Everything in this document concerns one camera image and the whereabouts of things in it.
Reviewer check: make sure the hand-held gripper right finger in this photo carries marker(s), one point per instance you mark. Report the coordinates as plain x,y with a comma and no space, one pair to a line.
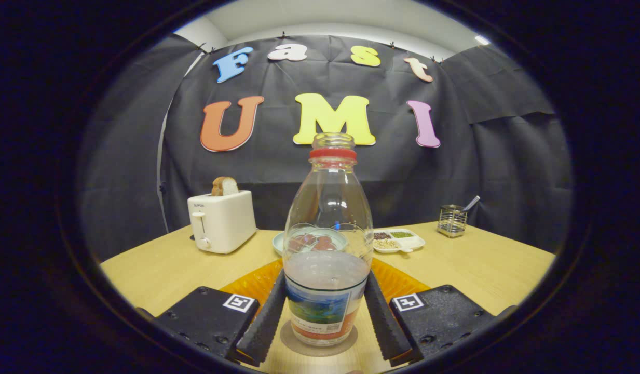
384,322

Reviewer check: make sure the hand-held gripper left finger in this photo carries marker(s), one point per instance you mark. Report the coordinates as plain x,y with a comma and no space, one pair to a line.
265,322

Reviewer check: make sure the round brown coaster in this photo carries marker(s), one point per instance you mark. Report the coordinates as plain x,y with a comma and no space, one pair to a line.
291,344

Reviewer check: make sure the pale green round plate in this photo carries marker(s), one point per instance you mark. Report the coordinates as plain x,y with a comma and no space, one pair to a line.
278,243

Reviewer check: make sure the white divided tray with beans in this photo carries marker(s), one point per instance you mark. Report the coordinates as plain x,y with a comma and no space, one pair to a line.
403,241

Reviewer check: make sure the brown meat slice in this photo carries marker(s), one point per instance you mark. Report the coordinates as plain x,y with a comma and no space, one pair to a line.
325,243
301,243

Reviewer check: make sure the white toaster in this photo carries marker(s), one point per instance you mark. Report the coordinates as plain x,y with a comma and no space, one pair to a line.
223,221

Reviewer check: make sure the wooden table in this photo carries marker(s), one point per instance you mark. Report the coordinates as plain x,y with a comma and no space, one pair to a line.
159,270

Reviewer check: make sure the bread slice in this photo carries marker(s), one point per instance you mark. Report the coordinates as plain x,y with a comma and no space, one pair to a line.
225,186

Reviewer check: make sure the metal spoon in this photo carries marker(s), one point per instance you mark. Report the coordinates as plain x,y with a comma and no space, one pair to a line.
472,203

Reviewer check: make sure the black backdrop cloth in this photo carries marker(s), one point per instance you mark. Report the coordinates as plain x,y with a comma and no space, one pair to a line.
480,156

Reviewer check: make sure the small ceiling light panel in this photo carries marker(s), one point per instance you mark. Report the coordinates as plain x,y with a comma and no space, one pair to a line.
482,40

